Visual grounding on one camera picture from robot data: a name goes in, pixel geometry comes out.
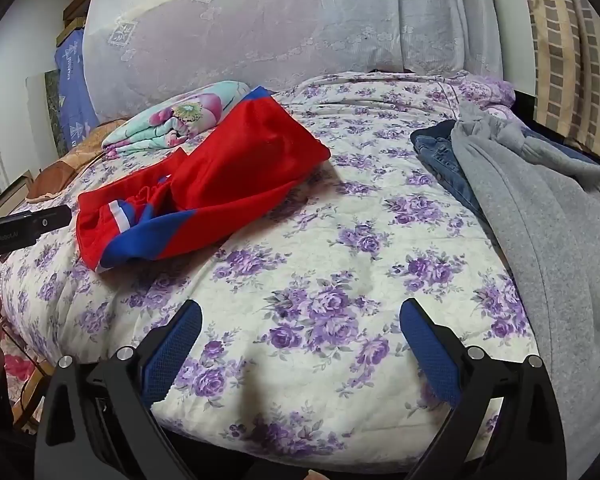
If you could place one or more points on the blue printed cloth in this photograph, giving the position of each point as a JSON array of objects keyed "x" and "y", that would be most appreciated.
[{"x": 72, "y": 95}]

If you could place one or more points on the grey hooded sweatshirt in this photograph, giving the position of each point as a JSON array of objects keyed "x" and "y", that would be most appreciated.
[{"x": 545, "y": 240}]

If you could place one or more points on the red pants with blue stripes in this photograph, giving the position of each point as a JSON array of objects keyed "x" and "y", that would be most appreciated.
[{"x": 240, "y": 160}]

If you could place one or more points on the brown pillow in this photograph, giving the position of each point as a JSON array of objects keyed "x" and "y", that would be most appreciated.
[{"x": 80, "y": 152}]

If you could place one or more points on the beige checked curtain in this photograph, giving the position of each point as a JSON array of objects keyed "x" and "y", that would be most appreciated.
[{"x": 565, "y": 60}]

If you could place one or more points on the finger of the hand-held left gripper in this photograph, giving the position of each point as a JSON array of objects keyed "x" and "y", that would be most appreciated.
[{"x": 50, "y": 219}]

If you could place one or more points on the folded teal floral blanket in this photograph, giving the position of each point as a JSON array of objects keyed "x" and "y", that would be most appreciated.
[{"x": 150, "y": 125}]

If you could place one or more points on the red floral cloth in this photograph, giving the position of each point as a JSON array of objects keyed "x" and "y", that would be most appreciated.
[{"x": 17, "y": 367}]

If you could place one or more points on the wooden cabinet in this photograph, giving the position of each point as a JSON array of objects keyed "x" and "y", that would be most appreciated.
[{"x": 75, "y": 22}]

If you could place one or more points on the blue jeans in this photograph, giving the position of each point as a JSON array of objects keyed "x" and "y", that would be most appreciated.
[{"x": 437, "y": 155}]

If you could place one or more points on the purple floral bedspread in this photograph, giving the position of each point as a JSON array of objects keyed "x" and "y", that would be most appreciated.
[{"x": 330, "y": 240}]

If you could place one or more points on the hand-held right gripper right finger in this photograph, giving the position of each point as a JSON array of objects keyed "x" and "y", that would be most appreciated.
[{"x": 430, "y": 352}]

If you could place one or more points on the large grey lace-covered bundle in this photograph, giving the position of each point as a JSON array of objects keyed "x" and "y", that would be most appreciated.
[{"x": 280, "y": 25}]

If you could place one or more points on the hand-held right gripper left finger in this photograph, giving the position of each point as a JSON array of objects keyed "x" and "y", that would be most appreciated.
[{"x": 176, "y": 342}]

